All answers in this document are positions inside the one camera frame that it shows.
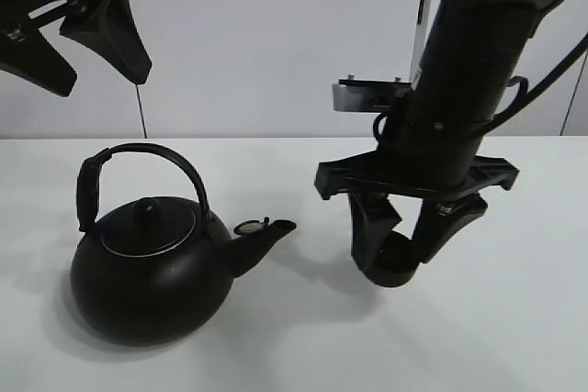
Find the black round teapot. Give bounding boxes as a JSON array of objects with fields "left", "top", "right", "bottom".
[{"left": 70, "top": 142, "right": 297, "bottom": 346}]

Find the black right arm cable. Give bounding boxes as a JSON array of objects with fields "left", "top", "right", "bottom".
[{"left": 491, "top": 33, "right": 588, "bottom": 123}]

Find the grey wall panel post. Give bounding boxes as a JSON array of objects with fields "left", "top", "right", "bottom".
[{"left": 409, "top": 0, "right": 432, "bottom": 83}]

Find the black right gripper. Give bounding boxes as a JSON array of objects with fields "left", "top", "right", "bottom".
[{"left": 314, "top": 151, "right": 519, "bottom": 278}]

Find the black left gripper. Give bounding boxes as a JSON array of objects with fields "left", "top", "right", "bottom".
[{"left": 1, "top": 0, "right": 153, "bottom": 97}]

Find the small black teacup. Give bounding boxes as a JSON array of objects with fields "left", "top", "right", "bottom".
[{"left": 370, "top": 231, "right": 420, "bottom": 288}]

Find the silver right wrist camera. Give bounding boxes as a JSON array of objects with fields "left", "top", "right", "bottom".
[{"left": 332, "top": 76, "right": 413, "bottom": 113}]

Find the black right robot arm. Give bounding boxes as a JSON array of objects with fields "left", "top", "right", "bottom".
[{"left": 315, "top": 0, "right": 587, "bottom": 287}]

